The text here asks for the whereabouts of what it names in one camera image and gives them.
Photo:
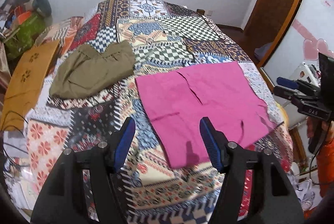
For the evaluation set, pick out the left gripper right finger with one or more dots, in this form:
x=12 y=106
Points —
x=255 y=187

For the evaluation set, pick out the green storage bag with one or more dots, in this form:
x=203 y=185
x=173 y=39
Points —
x=22 y=39

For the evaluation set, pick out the person's right hand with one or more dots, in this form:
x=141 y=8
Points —
x=328 y=129

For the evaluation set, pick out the pink pants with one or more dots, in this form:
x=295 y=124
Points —
x=176 y=101

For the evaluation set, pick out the patchwork patterned bedspread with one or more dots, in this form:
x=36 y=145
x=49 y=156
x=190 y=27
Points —
x=160 y=64

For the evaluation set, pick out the brown wooden door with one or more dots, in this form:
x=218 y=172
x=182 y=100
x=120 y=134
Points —
x=264 y=23

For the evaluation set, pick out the white wall socket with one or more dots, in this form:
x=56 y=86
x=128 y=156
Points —
x=209 y=12

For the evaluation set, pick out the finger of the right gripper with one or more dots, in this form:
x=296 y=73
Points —
x=283 y=92
x=287 y=83

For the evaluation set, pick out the olive green pants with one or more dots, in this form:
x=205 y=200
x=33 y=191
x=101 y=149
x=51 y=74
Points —
x=87 y=71

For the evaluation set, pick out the wooden bed post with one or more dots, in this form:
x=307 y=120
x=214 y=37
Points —
x=200 y=11

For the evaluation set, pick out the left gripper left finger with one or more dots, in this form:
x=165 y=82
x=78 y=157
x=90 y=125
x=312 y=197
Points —
x=79 y=188

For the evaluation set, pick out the white suitcase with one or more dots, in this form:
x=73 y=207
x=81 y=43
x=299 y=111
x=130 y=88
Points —
x=306 y=73

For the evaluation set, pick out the wooden lap desk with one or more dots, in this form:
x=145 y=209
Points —
x=26 y=84

